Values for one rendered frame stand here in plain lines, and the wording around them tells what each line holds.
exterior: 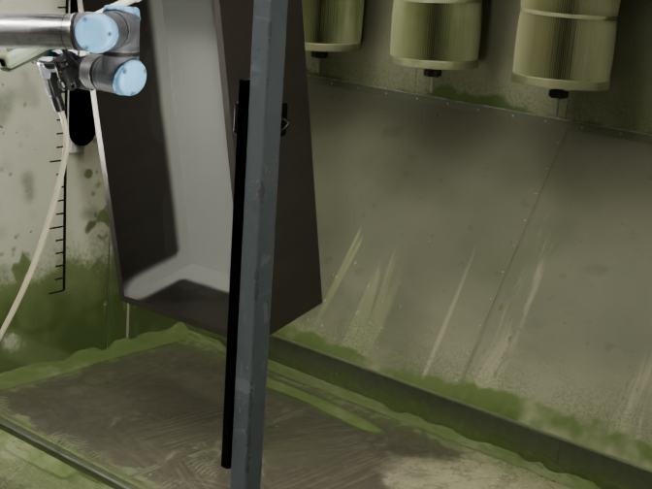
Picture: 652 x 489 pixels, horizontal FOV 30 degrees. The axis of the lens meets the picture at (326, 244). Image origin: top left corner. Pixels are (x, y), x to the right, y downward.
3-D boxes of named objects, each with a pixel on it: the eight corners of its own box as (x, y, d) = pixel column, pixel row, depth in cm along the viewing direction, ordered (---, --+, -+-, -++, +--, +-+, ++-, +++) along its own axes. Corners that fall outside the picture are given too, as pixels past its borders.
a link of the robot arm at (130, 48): (130, 7, 294) (129, 59, 297) (146, 5, 305) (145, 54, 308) (93, 4, 295) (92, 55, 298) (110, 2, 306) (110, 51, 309)
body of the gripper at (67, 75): (56, 88, 320) (85, 94, 313) (47, 58, 316) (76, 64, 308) (79, 76, 325) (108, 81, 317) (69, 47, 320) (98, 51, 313)
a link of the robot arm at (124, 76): (150, 56, 304) (149, 96, 307) (117, 50, 312) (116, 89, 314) (120, 58, 297) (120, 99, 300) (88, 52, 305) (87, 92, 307)
